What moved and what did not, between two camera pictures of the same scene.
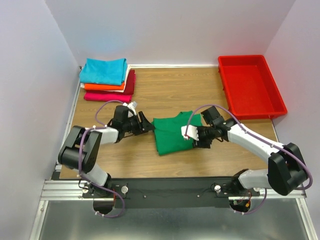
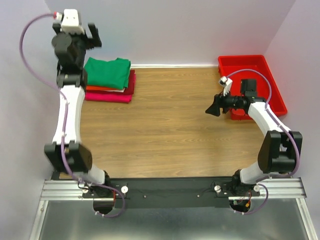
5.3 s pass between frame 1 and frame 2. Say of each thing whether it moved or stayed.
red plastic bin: stayed
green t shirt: moved
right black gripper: moved
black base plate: stayed
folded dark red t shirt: stayed
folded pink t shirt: stayed
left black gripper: moved
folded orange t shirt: stayed
